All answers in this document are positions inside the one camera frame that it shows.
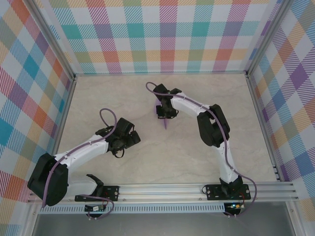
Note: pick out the small circuit board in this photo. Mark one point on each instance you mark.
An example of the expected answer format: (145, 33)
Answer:
(235, 206)
(94, 208)

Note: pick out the aluminium back rail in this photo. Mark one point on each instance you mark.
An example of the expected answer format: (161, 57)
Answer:
(160, 73)

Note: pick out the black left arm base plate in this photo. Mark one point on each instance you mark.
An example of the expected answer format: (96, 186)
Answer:
(113, 193)

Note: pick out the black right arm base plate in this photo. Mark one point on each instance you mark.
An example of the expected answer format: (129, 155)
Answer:
(214, 193)

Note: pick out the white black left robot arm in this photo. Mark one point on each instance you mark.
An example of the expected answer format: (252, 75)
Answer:
(86, 150)

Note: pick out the purple paper sheet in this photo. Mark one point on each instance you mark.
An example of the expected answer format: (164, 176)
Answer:
(166, 124)

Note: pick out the aluminium lower frame bar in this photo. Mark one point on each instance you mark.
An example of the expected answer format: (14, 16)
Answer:
(31, 221)
(294, 221)

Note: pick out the aluminium side rail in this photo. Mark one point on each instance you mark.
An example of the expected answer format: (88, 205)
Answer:
(61, 123)
(264, 127)

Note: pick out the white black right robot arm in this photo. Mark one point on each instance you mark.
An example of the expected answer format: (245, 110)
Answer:
(189, 105)

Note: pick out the aluminium corner post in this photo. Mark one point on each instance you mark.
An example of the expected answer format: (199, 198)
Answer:
(268, 39)
(51, 40)

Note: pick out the aluminium front rail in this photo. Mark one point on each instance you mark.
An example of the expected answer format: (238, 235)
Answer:
(160, 193)

